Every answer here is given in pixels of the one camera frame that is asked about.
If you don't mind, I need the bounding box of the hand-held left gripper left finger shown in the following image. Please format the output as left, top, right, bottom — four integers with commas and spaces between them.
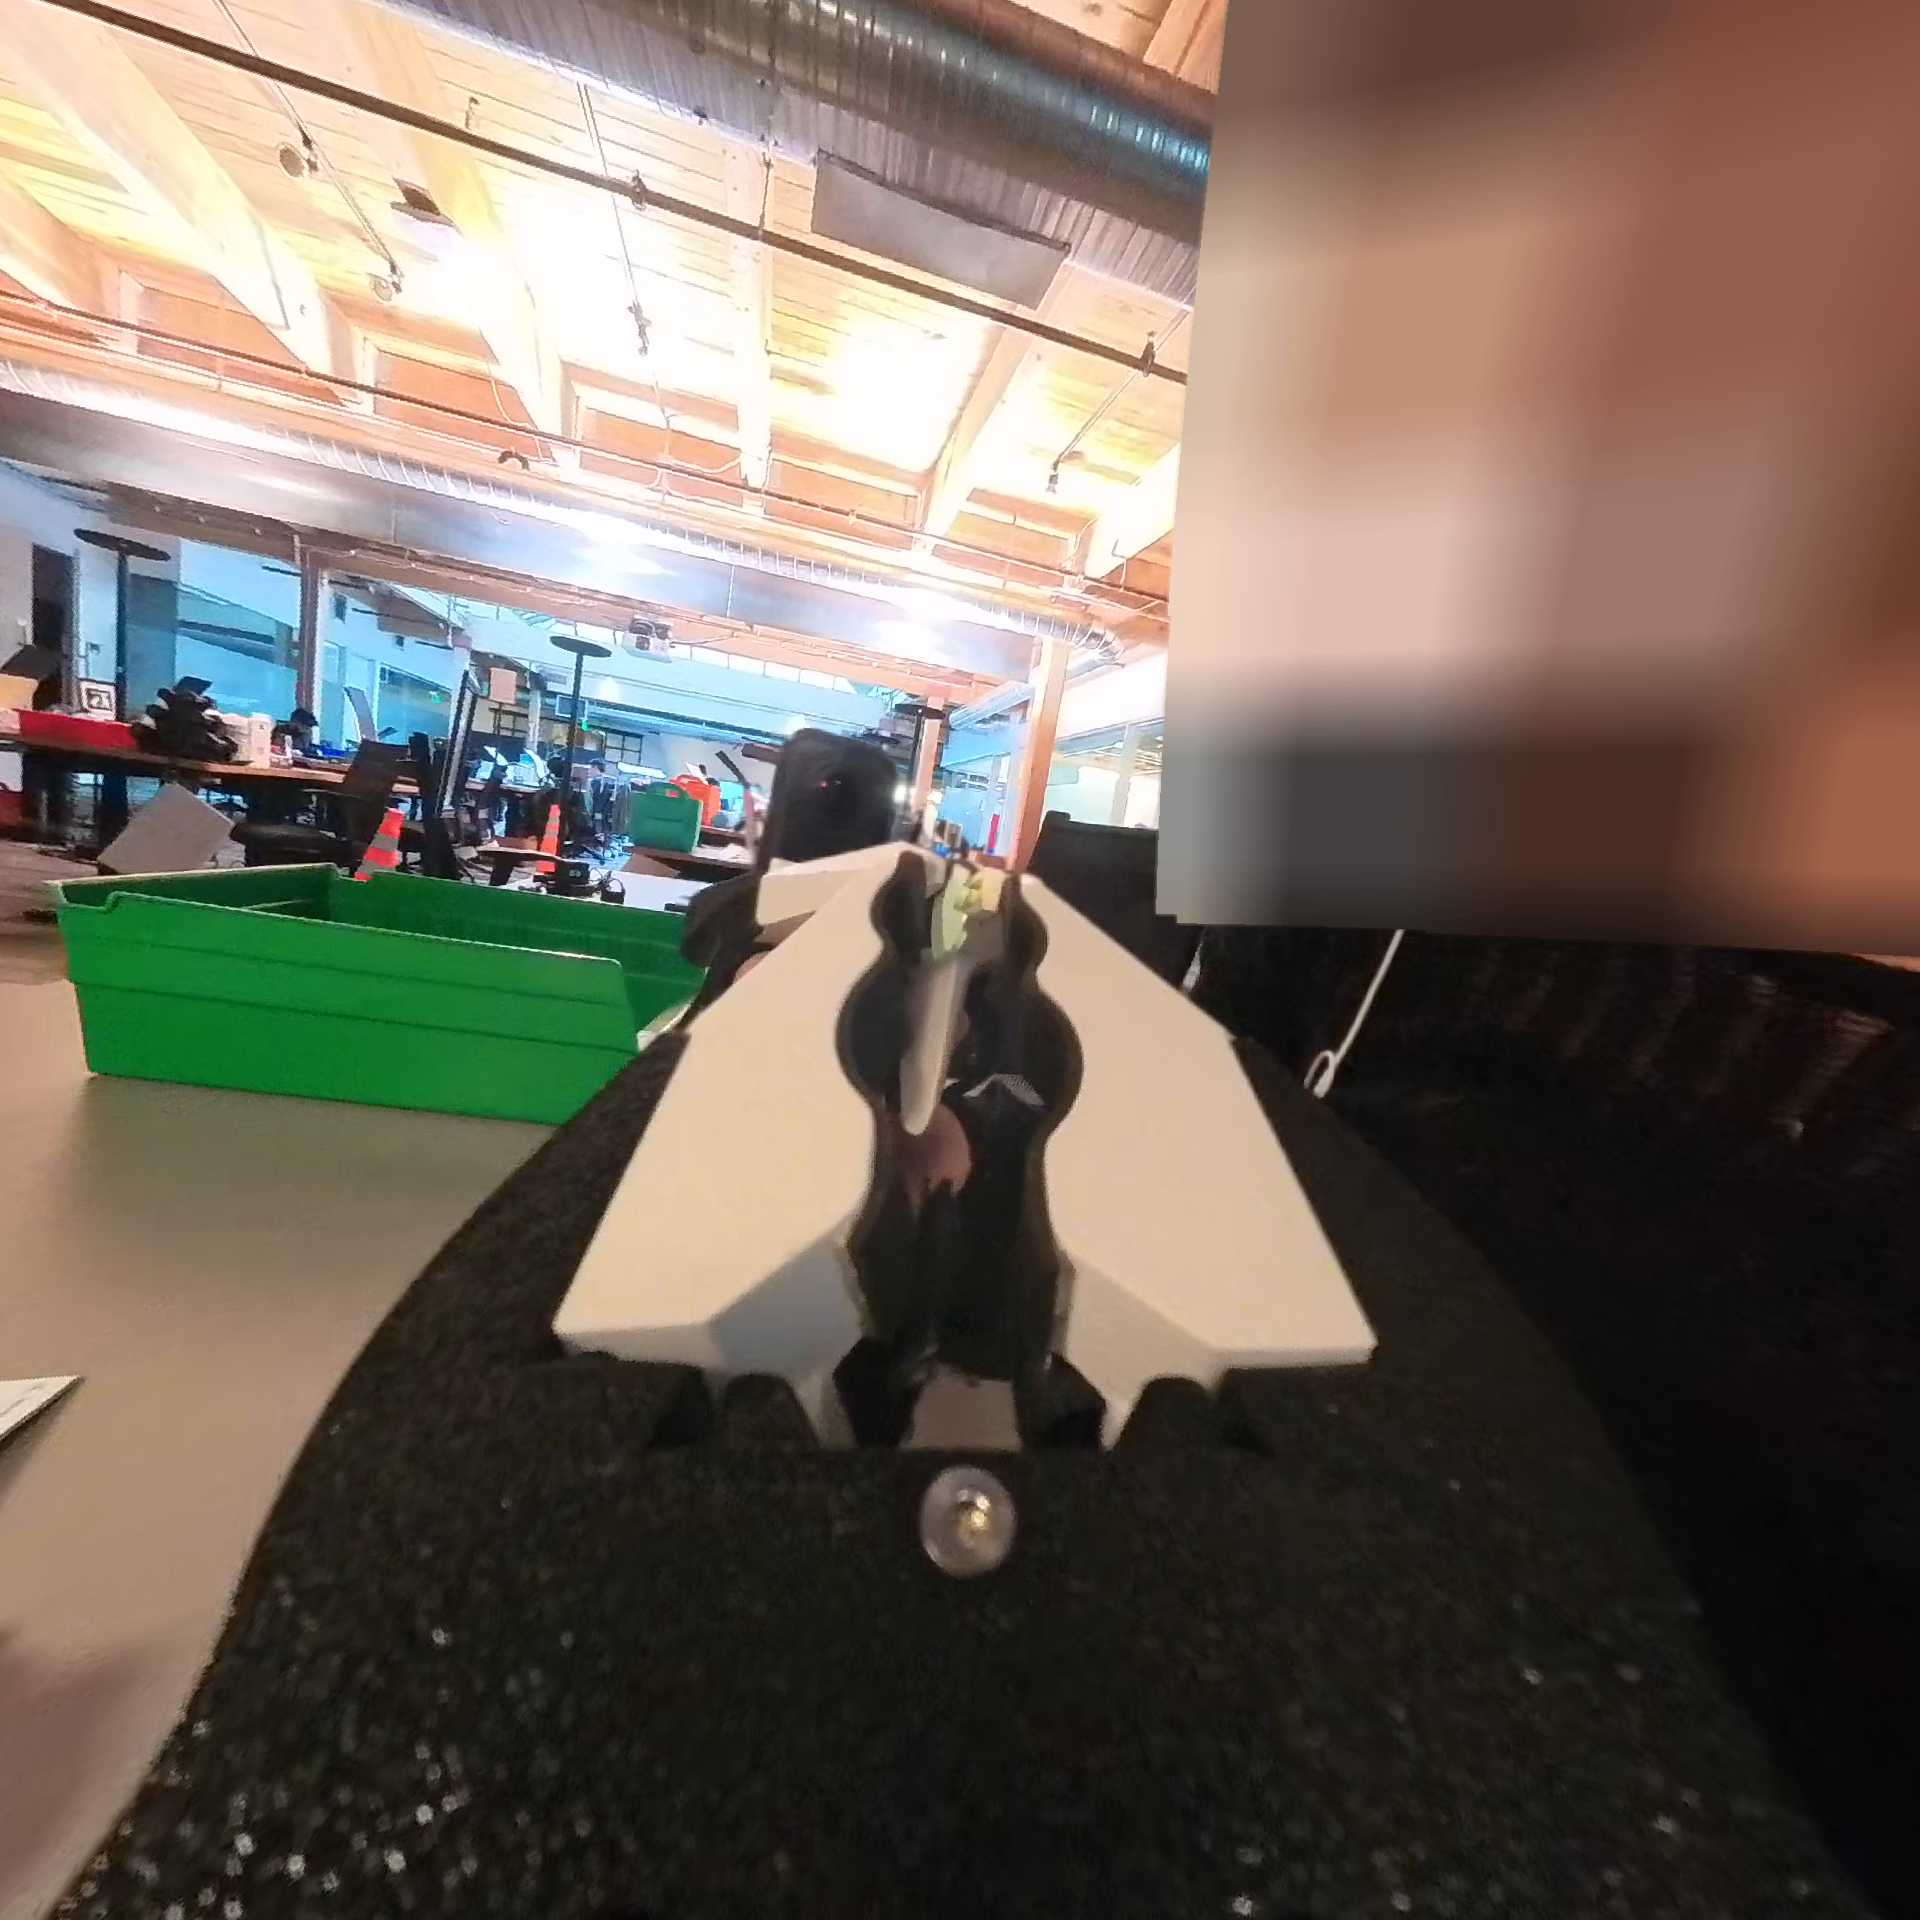
551, 844, 945, 1446

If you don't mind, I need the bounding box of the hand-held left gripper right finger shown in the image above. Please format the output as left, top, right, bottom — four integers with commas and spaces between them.
995, 871, 1381, 1450

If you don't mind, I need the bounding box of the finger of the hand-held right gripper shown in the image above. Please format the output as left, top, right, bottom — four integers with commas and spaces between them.
754, 865, 883, 966
897, 954, 981, 1137

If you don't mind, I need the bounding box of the black floor lamp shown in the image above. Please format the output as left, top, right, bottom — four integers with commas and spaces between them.
75, 529, 170, 752
546, 633, 609, 842

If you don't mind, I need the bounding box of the black office chair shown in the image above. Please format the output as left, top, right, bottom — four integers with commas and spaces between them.
230, 743, 422, 874

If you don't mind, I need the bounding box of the dark ceiling panel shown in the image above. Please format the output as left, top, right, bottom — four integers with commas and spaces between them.
809, 152, 1074, 314

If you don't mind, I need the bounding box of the grey tilted board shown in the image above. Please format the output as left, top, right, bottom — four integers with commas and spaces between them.
97, 784, 237, 876

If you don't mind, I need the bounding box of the white cable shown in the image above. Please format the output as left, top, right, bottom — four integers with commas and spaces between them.
1302, 929, 1409, 1097

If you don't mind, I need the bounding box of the silver ventilation duct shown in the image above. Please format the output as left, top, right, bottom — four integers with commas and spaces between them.
833, 0, 1217, 196

